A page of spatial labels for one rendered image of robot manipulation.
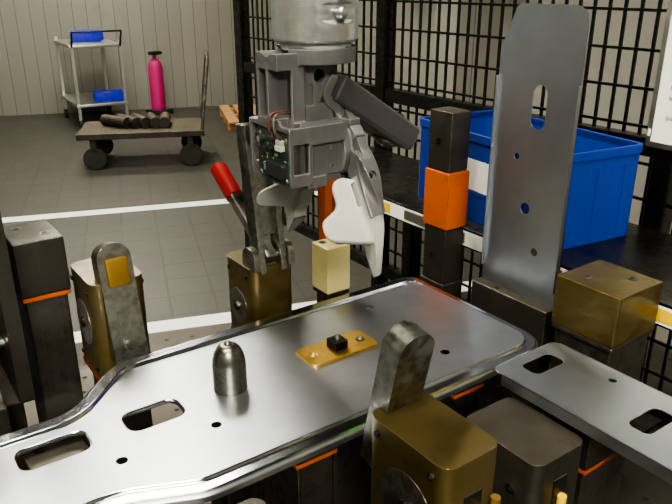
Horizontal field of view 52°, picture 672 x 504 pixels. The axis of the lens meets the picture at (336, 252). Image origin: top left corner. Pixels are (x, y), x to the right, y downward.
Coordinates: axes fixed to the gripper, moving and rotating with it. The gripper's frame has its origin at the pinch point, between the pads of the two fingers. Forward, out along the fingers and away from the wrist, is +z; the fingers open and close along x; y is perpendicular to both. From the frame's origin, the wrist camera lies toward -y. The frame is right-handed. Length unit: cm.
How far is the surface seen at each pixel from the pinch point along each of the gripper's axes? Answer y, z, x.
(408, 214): -32.2, 9.7, -25.9
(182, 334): -8, 42, -66
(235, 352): 12.3, 6.7, 1.3
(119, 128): -134, 87, -487
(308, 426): 9.9, 10.9, 9.8
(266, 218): -0.3, 0.6, -14.4
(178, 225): -110, 114, -320
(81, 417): 25.8, 10.8, -2.9
